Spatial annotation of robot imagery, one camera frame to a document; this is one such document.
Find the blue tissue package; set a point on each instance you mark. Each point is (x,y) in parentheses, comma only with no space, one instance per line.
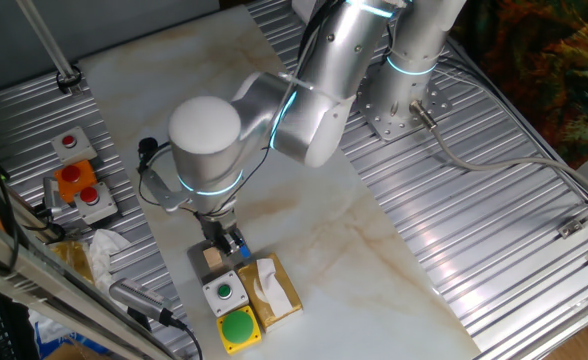
(44,335)

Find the small wooden block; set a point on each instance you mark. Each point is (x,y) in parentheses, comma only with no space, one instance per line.
(213,259)

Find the colourful patterned cloth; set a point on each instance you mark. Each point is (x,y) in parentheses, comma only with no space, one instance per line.
(549,60)

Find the gold tissue pack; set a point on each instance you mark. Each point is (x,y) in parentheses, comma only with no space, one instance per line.
(254,292)
(74,255)

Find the black pole clamp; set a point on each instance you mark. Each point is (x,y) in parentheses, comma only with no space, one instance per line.
(69,80)

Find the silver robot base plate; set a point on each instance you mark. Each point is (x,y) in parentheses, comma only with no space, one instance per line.
(379,117)

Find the white crumpled tissue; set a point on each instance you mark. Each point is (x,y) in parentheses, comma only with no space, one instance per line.
(101,250)

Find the grey box green button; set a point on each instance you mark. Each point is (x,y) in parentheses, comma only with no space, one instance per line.
(224,295)

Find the slanted aluminium pole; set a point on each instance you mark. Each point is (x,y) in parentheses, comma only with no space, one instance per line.
(49,45)

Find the orange box red button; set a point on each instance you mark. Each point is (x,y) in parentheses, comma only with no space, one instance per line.
(74,180)

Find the wrist camera with silver bracket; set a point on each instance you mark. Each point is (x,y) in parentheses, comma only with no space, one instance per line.
(161,192)

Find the silver ribbed camera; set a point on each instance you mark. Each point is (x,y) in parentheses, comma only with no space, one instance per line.
(134,295)

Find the grey box flat red button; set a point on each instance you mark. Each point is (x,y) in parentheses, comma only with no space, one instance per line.
(74,146)

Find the aluminium frame beam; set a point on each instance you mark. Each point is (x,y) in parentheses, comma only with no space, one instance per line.
(24,270)

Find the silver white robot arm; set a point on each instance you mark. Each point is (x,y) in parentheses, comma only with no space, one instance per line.
(209,135)

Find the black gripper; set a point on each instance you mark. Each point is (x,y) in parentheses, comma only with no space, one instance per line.
(216,227)

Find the yellow box green mushroom button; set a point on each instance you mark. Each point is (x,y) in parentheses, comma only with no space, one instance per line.
(238,330)

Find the grey box red mushroom button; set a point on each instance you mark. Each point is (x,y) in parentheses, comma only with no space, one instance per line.
(96,205)

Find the small silver device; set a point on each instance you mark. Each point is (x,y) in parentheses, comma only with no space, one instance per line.
(50,192)

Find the small metal corner bracket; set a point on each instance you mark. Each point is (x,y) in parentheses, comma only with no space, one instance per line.
(571,228)

